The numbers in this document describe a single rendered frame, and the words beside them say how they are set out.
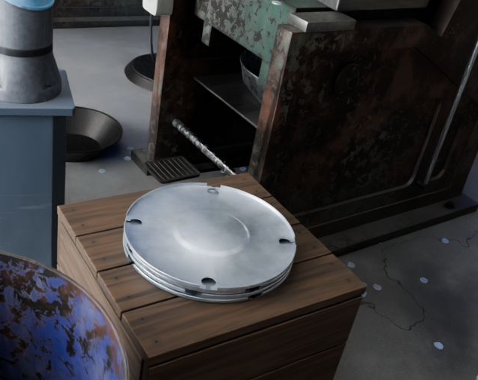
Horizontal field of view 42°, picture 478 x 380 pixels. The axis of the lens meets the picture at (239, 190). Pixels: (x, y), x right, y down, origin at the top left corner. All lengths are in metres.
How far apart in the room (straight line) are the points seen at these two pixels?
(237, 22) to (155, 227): 0.67
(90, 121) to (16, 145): 0.84
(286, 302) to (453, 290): 0.85
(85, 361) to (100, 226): 0.32
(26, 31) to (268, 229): 0.56
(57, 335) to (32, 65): 0.57
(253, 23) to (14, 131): 0.60
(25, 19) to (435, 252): 1.26
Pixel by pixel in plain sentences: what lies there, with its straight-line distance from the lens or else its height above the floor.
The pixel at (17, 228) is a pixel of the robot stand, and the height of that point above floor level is 0.16.
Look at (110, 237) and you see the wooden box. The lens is 1.06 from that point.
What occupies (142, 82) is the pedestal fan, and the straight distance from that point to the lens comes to 2.48.
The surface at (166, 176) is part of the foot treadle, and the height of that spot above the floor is 0.16.
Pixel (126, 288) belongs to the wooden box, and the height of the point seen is 0.35.
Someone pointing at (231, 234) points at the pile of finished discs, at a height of 0.38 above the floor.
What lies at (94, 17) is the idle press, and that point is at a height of 0.03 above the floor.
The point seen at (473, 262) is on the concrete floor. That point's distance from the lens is 1.92.
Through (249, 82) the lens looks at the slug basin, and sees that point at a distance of 1.67.
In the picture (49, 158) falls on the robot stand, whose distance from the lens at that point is 1.30.
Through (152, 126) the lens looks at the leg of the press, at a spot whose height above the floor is 0.15.
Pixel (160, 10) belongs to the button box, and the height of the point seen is 0.51.
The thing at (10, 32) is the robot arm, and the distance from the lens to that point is 1.22.
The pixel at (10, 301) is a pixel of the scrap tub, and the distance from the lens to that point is 0.87.
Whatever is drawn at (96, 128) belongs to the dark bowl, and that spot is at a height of 0.03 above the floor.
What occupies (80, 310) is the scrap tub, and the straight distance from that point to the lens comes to 0.79.
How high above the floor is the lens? 0.99
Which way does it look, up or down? 32 degrees down
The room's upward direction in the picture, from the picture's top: 11 degrees clockwise
